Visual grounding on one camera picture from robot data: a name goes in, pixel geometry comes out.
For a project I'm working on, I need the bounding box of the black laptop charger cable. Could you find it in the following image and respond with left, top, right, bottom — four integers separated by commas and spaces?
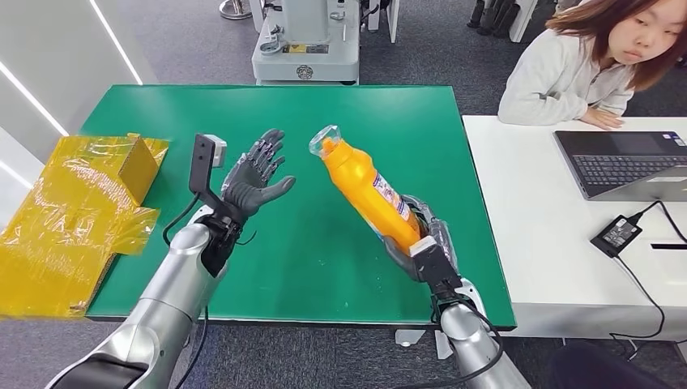
628, 199, 687, 242

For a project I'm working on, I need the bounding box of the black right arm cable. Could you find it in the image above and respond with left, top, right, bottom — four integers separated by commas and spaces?
394, 300, 506, 389

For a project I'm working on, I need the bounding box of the chrome pole stand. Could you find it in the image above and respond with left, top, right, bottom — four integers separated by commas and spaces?
219, 0, 254, 21

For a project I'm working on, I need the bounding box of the orange bottle with clear cap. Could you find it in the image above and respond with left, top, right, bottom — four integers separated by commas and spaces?
308, 125, 425, 254

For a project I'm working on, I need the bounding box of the person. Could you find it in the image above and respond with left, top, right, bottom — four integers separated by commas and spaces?
497, 0, 687, 131

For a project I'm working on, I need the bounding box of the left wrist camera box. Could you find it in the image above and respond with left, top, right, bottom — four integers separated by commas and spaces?
189, 133, 228, 211

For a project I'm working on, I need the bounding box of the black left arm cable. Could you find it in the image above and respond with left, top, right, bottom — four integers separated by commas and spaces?
174, 306, 209, 389
162, 194, 201, 248

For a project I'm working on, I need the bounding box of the yellow film wrapped cardboard box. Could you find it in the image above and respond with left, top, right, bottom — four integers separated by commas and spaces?
0, 133, 170, 320

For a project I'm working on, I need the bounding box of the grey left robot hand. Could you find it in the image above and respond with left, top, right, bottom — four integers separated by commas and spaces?
220, 128, 297, 222

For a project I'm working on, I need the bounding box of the black power adapter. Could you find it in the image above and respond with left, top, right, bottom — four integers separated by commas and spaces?
590, 214, 643, 259

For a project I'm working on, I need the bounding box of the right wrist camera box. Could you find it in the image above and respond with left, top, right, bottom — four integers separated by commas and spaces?
408, 235, 463, 297

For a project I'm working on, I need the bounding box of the white robot stand machine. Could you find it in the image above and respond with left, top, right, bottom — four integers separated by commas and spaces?
250, 0, 361, 86

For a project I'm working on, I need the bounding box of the black adapter mains cable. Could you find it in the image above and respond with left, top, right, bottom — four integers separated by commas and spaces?
608, 254, 687, 356

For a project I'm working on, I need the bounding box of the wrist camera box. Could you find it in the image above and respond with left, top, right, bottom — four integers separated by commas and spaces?
189, 133, 228, 211
408, 235, 463, 297

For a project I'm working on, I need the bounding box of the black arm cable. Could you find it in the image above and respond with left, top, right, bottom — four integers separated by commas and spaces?
394, 300, 506, 389
174, 306, 209, 389
162, 194, 201, 248

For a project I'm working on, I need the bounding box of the white wall light strip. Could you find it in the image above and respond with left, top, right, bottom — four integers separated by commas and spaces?
0, 62, 70, 138
88, 0, 143, 86

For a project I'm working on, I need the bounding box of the person's hand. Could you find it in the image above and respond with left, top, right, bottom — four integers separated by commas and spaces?
579, 106, 625, 131

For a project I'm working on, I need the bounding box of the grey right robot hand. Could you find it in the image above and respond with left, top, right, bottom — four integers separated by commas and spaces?
383, 194, 460, 283

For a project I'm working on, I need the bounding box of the white table foot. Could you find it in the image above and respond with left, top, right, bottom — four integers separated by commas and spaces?
395, 328, 427, 348
434, 330, 454, 361

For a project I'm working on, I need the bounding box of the white furniture panel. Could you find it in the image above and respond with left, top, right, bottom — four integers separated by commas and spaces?
370, 0, 401, 44
506, 0, 538, 43

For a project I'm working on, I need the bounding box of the grey laptop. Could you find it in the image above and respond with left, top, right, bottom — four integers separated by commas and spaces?
553, 130, 687, 203

